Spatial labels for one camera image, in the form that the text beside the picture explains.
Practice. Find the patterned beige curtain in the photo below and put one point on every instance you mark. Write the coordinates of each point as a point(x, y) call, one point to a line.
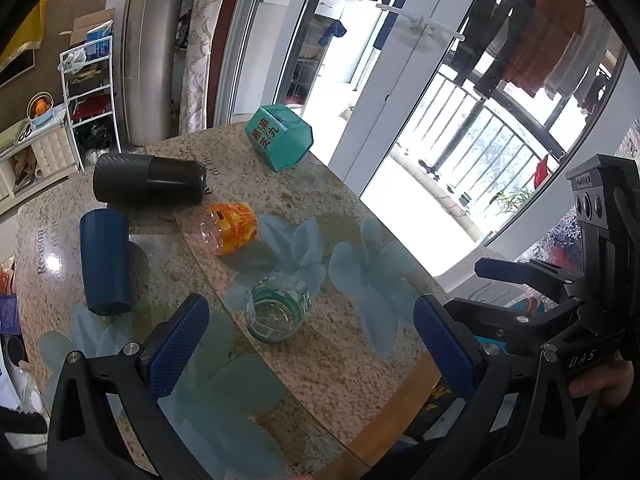
point(202, 50)

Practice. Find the person's right hand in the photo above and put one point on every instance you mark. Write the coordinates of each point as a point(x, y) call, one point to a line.
point(607, 384)

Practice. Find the hanging black garment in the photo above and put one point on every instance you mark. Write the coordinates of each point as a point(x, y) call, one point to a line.
point(505, 25)

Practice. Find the hanging grey shirt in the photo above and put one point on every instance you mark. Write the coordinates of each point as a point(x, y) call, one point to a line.
point(582, 55)

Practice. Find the black balcony railing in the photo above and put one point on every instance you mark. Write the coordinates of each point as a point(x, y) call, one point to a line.
point(480, 125)

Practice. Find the white shoe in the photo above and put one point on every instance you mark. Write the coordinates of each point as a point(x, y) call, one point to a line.
point(22, 410)

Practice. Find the hanging rust brown shirt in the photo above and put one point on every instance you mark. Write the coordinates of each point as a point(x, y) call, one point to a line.
point(545, 40)

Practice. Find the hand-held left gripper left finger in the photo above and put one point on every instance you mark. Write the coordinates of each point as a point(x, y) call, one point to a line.
point(176, 347)

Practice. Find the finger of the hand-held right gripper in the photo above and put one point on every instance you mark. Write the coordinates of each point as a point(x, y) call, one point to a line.
point(500, 317)
point(525, 272)

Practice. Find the purple box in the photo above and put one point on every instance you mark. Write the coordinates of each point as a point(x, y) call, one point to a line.
point(9, 314)

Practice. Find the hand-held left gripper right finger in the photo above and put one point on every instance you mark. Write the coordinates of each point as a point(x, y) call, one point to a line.
point(447, 352)

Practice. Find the red hanging item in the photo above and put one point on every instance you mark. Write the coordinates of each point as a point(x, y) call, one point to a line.
point(540, 172)

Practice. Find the hanging blue garment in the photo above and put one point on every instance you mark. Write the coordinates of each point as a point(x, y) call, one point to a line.
point(332, 32)

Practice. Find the teal hexagonal box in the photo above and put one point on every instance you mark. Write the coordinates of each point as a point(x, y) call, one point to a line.
point(282, 135)

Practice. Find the yellow cloth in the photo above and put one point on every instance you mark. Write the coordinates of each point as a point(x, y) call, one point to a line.
point(22, 35)

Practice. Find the open cardboard box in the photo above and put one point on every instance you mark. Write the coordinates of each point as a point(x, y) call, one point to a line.
point(82, 27)

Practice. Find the orange plastic bottle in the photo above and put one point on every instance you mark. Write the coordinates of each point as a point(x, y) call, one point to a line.
point(232, 227)

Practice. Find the green potted plant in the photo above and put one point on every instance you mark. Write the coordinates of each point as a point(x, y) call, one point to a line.
point(515, 200)

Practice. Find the dark blue cup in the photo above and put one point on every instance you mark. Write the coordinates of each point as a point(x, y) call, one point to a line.
point(105, 260)

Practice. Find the black ribbed cup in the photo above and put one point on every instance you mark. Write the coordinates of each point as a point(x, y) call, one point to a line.
point(145, 180)

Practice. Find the white quilted cabinet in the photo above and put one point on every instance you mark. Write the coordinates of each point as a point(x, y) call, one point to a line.
point(47, 147)

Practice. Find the light blue fruit bowl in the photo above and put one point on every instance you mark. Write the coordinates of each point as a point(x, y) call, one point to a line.
point(41, 117)

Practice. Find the white metal shelf rack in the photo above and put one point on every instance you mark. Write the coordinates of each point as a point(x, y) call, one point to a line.
point(111, 90)

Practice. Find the green plastic bottle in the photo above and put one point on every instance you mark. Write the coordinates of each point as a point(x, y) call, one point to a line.
point(280, 307)

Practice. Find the white plastic bag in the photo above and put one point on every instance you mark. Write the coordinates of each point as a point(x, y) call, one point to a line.
point(75, 60)

